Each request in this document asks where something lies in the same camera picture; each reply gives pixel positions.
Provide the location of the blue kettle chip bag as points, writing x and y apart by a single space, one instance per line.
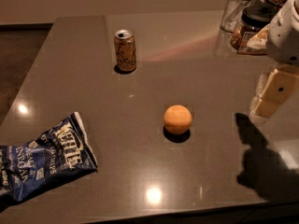
58 156

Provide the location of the clear glass cup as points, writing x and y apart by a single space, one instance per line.
232 13

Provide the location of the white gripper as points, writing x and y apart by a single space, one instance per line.
286 37

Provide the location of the orange fruit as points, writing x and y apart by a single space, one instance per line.
177 119

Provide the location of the gold soda can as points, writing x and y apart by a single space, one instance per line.
124 44

